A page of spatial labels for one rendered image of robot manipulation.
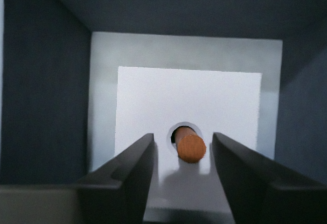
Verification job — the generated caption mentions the brown cylindrical peg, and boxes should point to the brown cylindrical peg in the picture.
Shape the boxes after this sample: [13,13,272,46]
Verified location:
[173,125,206,162]

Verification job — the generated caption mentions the white plate with round hole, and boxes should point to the white plate with round hole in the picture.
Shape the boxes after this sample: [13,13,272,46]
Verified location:
[115,67,259,212]

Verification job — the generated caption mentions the dark grey open box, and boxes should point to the dark grey open box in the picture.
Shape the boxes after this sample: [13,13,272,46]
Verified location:
[0,0,327,185]

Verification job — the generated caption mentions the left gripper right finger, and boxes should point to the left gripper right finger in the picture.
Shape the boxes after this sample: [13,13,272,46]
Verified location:
[212,132,327,224]

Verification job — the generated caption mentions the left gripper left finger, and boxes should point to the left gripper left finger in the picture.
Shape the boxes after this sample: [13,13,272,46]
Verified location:
[0,133,155,224]

